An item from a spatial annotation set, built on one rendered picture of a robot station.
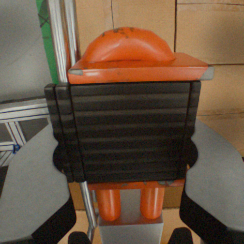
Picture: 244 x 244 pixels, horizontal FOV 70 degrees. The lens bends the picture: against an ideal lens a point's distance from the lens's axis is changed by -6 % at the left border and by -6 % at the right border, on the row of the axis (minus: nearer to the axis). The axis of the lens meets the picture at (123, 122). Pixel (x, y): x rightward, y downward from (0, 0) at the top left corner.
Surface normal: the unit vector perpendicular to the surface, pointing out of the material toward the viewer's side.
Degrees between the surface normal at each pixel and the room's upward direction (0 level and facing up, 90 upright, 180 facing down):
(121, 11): 0
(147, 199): 26
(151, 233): 0
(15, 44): 0
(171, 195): 90
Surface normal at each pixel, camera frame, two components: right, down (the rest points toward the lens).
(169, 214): 0.03, 0.48
